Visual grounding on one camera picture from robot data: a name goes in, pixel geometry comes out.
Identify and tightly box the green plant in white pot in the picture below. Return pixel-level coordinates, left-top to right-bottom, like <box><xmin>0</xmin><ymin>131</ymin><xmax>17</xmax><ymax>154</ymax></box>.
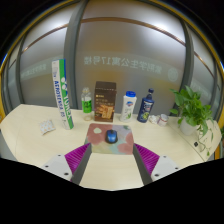
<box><xmin>169</xmin><ymin>85</ymin><xmax>214</xmax><ymax>158</ymax></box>

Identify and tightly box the white bottle blue cap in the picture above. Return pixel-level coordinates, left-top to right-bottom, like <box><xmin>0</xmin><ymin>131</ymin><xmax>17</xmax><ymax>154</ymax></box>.
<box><xmin>119</xmin><ymin>90</ymin><xmax>138</xmax><ymax>123</ymax></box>

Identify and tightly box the dark blue pump bottle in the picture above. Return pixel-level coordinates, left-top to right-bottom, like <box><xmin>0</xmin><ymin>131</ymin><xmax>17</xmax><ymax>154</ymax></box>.
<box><xmin>136</xmin><ymin>88</ymin><xmax>155</xmax><ymax>124</ymax></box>

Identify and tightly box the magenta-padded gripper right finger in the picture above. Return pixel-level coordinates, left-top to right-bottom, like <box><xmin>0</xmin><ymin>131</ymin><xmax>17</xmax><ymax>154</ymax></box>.
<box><xmin>132</xmin><ymin>142</ymin><xmax>183</xmax><ymax>186</ymax></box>

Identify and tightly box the small white jar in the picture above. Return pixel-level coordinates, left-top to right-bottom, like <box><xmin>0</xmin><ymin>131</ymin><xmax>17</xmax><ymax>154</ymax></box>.
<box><xmin>157</xmin><ymin>113</ymin><xmax>169</xmax><ymax>127</ymax></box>

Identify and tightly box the crumpled white tissue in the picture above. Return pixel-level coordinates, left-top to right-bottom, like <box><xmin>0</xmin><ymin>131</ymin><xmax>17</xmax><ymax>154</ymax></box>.
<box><xmin>148</xmin><ymin>114</ymin><xmax>159</xmax><ymax>125</ymax></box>

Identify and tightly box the blue computer mouse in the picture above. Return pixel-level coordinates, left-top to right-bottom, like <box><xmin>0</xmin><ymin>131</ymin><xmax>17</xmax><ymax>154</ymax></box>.
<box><xmin>105</xmin><ymin>129</ymin><xmax>118</xmax><ymax>144</ymax></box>

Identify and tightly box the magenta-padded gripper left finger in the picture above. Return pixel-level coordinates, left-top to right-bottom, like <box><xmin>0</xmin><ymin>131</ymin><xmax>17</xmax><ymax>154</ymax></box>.
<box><xmin>41</xmin><ymin>142</ymin><xmax>93</xmax><ymax>186</ymax></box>

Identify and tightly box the white green shuttlecock tube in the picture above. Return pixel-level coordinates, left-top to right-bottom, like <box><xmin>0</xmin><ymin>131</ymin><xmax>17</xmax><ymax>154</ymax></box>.
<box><xmin>51</xmin><ymin>59</ymin><xmax>75</xmax><ymax>131</ymax></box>

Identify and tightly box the clear bottle green label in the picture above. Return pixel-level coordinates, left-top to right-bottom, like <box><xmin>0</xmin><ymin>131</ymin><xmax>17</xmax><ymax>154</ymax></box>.
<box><xmin>81</xmin><ymin>87</ymin><xmax>93</xmax><ymax>122</ymax></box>

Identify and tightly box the brown cracker box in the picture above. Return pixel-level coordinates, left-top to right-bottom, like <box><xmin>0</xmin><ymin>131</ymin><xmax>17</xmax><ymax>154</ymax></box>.
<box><xmin>93</xmin><ymin>80</ymin><xmax>118</xmax><ymax>123</ymax></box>

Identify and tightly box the small white tissue packet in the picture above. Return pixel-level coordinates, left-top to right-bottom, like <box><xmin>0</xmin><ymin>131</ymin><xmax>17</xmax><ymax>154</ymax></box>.
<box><xmin>39</xmin><ymin>119</ymin><xmax>56</xmax><ymax>135</ymax></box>

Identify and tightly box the floral pastel mouse pad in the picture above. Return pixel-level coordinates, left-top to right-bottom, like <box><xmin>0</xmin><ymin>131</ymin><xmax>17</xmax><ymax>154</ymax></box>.
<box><xmin>84</xmin><ymin>123</ymin><xmax>135</xmax><ymax>156</ymax></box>

